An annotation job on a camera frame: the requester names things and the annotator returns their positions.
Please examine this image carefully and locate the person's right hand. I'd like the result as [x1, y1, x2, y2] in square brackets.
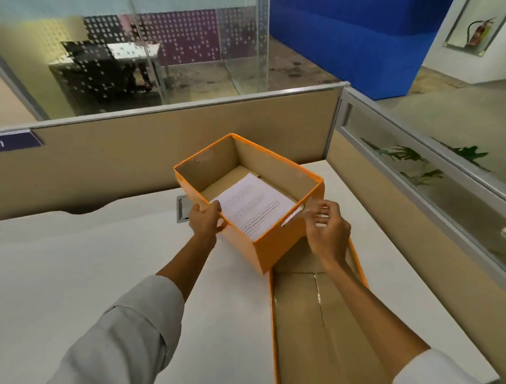
[304, 200, 352, 263]

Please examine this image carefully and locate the person's left hand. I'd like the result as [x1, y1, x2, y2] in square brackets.
[189, 200, 228, 242]

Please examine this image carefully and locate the orange cardboard storage box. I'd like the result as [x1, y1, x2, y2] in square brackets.
[174, 133, 325, 275]

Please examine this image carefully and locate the person's left forearm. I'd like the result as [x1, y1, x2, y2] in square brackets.
[47, 233, 218, 384]

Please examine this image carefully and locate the person's right forearm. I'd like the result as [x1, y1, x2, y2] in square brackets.
[316, 257, 482, 384]

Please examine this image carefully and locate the white printed paper sheet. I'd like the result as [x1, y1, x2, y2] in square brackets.
[210, 173, 297, 242]

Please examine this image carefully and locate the beige partition with glass strip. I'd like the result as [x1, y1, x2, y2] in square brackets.
[324, 87, 506, 381]

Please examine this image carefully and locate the orange cardboard box lid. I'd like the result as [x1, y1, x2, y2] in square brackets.
[269, 237, 393, 384]

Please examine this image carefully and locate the green potted plant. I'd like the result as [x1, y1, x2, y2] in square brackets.
[360, 138, 445, 186]
[433, 138, 492, 173]

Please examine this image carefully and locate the beige cubicle partition panel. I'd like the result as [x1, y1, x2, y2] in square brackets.
[0, 82, 351, 221]

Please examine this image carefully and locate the white office desk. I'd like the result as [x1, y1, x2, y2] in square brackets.
[49, 42, 163, 76]

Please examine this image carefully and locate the dark blue name plate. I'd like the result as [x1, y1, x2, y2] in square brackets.
[0, 131, 43, 152]

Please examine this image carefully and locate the red fire extinguisher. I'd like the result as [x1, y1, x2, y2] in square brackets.
[466, 17, 497, 48]

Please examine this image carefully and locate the metal desk cable grommet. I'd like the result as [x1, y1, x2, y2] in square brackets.
[176, 194, 199, 224]

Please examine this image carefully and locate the dotted glass wall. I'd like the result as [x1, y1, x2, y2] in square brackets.
[0, 0, 270, 122]

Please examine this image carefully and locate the blue booth enclosure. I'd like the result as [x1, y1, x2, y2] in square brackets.
[270, 0, 454, 100]

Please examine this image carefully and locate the fire extinguisher wall cabinet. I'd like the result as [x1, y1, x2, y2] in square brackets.
[443, 0, 506, 57]

